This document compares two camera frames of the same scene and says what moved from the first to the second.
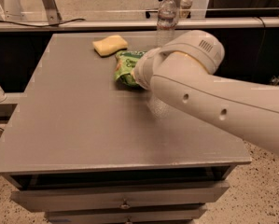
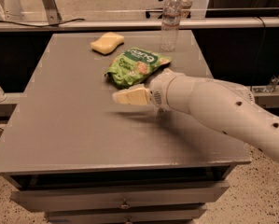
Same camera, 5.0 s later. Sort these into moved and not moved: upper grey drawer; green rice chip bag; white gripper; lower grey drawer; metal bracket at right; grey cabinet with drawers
Moved: green rice chip bag; white gripper
Not moved: grey cabinet with drawers; metal bracket at right; lower grey drawer; upper grey drawer
